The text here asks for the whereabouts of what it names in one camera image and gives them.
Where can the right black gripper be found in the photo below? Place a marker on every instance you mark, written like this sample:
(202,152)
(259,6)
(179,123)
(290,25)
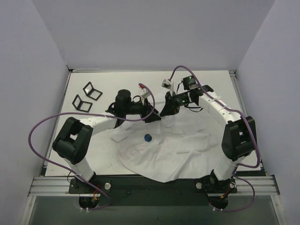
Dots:
(172,103)

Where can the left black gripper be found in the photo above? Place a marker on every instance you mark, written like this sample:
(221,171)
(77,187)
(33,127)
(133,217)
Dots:
(147,110)

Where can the white garment shirt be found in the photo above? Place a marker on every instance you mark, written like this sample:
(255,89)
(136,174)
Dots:
(184,146)

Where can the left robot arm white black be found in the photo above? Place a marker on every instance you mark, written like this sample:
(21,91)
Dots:
(72,141)

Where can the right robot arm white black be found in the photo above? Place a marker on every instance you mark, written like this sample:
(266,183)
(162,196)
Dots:
(239,138)

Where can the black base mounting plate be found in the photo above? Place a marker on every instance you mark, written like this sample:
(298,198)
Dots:
(135,190)

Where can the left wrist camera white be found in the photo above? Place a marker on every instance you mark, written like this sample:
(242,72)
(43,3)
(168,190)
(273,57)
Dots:
(144,93)

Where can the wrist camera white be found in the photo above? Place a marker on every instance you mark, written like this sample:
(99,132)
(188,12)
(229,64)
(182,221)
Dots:
(144,93)
(168,84)

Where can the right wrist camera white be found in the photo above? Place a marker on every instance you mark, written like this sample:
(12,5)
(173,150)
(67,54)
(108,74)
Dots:
(168,84)

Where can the black frame stand upper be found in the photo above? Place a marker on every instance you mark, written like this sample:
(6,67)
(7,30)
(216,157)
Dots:
(91,92)

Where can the black frame stand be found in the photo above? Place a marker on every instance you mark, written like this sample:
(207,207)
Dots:
(80,105)
(91,92)

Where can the black frame stand lower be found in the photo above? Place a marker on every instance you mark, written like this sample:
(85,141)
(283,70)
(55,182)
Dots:
(80,105)

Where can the aluminium front rail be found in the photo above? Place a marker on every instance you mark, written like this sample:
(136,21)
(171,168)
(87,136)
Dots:
(49,186)

